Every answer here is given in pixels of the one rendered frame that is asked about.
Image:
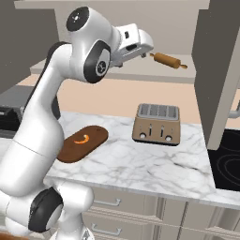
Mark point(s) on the beige base cupboard door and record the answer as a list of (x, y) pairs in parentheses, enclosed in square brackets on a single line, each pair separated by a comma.
[(212, 225), (173, 222)]

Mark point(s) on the beige wall cabinet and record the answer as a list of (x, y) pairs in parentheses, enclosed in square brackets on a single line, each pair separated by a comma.
[(162, 22)]

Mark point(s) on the black hob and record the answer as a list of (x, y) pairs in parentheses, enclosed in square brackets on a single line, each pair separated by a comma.
[(226, 162)]

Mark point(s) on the beige drawer front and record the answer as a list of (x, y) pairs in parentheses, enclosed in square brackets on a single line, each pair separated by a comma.
[(134, 226), (134, 201)]

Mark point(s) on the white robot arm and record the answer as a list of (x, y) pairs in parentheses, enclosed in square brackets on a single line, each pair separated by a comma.
[(37, 137)]

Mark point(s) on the wooden rolling pin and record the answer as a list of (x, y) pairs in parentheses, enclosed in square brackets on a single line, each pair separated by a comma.
[(167, 60)]

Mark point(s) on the brown oval cutting board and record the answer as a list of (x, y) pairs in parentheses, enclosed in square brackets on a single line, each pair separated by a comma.
[(93, 137)]

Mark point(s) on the beige four-slot toaster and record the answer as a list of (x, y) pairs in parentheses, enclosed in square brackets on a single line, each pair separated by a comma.
[(156, 129)]

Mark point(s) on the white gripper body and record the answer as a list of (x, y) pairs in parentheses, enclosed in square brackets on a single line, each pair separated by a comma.
[(145, 42)]

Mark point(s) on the dark grey appliance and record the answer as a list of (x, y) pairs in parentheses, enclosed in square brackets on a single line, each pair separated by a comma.
[(11, 109)]

